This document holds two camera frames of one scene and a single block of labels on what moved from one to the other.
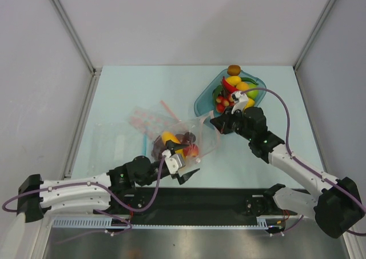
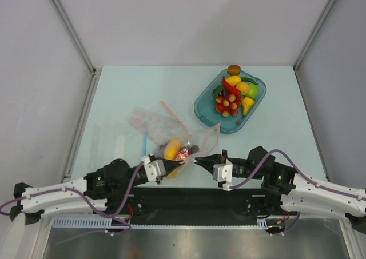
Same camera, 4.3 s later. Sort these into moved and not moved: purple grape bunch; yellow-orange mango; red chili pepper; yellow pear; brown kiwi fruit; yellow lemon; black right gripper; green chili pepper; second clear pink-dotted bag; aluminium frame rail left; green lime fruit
Moved: black right gripper; yellow-orange mango; purple grape bunch
Not moved: second clear pink-dotted bag; yellow pear; green lime fruit; green chili pepper; aluminium frame rail left; brown kiwi fruit; red chili pepper; yellow lemon
